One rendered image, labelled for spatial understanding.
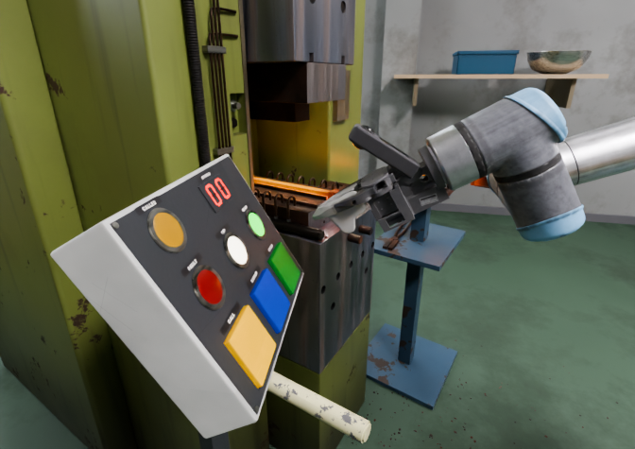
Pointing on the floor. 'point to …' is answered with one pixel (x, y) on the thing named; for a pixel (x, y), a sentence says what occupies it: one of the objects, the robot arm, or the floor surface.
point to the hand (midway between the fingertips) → (317, 211)
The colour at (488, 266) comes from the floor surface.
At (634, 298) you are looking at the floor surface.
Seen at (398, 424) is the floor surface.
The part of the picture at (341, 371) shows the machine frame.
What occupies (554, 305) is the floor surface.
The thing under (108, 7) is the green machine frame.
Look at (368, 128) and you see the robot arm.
